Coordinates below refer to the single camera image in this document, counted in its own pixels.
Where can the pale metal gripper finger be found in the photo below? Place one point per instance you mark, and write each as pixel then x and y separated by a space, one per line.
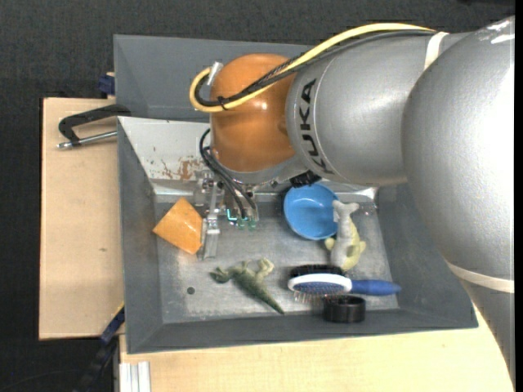
pixel 212 235
pixel 202 243

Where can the grey metal bin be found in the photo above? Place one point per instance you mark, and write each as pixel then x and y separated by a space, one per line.
pixel 229 296

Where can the green toy dinosaur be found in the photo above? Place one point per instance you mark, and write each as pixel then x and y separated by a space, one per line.
pixel 249 282

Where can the blue bowl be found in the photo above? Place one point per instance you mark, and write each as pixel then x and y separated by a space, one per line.
pixel 306 215

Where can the white and blue brush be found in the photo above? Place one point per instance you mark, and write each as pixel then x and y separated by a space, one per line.
pixel 323 285

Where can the grey toy dolphin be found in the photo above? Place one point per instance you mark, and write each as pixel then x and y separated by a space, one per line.
pixel 345 239

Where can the brown cardboard board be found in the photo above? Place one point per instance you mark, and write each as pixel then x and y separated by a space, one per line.
pixel 77 227

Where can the black cylinder on white bracket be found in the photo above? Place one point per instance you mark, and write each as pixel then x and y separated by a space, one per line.
pixel 304 179

